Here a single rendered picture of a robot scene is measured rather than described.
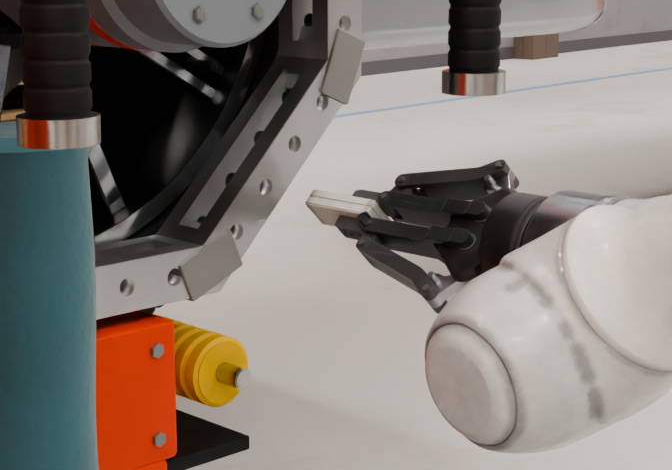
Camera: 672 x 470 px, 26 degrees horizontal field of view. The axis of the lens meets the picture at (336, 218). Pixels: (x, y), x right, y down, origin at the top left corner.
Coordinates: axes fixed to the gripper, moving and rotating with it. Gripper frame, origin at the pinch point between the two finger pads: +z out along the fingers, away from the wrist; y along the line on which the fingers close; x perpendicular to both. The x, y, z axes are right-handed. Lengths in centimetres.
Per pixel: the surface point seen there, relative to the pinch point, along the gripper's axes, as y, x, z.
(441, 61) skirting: 387, -469, 519
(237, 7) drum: -2.1, 26.8, -10.4
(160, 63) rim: 3.0, 13.3, 14.6
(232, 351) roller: -13.5, -1.9, 5.0
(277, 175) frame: -0.6, 4.8, 4.2
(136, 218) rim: -8.6, 7.7, 12.7
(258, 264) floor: 71, -160, 195
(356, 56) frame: 11.9, 5.0, 3.8
